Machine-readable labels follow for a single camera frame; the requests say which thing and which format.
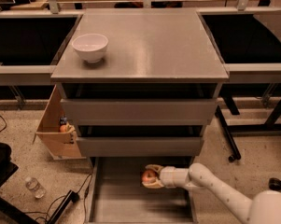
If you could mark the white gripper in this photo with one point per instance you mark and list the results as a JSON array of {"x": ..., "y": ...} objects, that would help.
[{"x": 168, "y": 176}]

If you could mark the red apple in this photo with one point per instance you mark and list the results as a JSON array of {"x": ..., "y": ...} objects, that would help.
[{"x": 149, "y": 177}]

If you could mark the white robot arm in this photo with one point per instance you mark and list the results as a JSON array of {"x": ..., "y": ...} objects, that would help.
[{"x": 264, "y": 208}]

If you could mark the grey middle drawer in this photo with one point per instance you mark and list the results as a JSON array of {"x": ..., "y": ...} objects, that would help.
[{"x": 139, "y": 147}]

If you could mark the grey open bottom drawer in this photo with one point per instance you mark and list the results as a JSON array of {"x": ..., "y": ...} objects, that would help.
[{"x": 117, "y": 196}]

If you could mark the grey top drawer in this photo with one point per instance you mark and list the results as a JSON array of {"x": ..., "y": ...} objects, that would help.
[{"x": 139, "y": 112}]

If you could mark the grey drawer cabinet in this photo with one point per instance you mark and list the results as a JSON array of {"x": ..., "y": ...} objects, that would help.
[{"x": 167, "y": 45}]

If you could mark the black table leg with caster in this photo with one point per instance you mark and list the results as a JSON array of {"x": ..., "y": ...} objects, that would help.
[{"x": 235, "y": 156}]

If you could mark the black power strip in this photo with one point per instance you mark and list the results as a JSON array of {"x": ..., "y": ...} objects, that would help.
[{"x": 70, "y": 197}]

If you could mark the cardboard box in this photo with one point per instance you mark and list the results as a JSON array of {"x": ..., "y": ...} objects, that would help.
[{"x": 61, "y": 146}]

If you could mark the small orange fruit in box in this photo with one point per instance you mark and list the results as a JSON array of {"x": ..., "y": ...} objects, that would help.
[{"x": 63, "y": 129}]

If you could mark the black caster wheel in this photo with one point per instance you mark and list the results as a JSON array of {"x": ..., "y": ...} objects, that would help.
[{"x": 275, "y": 184}]

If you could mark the clear plastic water bottle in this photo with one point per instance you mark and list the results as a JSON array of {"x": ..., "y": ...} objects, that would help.
[{"x": 35, "y": 187}]

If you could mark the white ceramic bowl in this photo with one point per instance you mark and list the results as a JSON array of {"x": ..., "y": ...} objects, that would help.
[{"x": 91, "y": 48}]

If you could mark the black chair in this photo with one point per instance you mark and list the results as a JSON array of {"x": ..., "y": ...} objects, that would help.
[{"x": 7, "y": 169}]

